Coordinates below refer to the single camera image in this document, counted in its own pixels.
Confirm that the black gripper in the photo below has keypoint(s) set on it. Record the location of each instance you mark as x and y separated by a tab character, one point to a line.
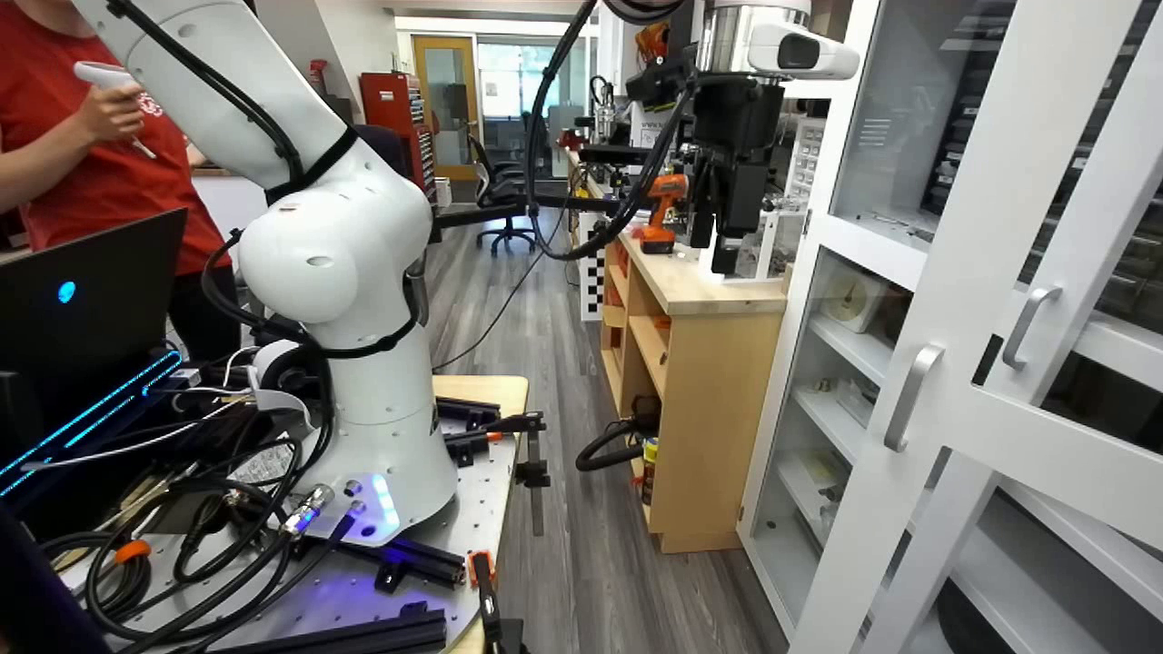
734	128

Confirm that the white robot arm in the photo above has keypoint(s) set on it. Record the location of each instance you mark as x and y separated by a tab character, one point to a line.
338	249

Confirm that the white cabinet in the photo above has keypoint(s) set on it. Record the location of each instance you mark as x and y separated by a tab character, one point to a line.
847	366

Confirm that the red cabinet in background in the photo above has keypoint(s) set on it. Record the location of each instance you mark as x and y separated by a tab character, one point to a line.
390	122

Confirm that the white box on shelf unit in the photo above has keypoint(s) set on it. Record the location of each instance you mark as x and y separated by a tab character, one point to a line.
777	243

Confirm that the orange power drill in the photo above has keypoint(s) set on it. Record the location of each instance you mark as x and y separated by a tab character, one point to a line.
665	195

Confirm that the wooden shelf unit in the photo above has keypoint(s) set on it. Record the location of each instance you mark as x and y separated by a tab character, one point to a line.
695	352

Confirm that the black office chair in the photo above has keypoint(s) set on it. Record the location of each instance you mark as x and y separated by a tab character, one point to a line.
500	188

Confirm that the black clamp on table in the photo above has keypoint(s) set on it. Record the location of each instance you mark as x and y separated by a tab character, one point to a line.
473	428

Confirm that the person in red shirt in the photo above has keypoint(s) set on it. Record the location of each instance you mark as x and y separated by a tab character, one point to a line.
80	160

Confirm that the black laptop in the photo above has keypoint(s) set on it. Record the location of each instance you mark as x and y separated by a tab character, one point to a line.
83	313

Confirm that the silver door handle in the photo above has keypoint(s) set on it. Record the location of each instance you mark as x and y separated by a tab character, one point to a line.
917	372
1021	346

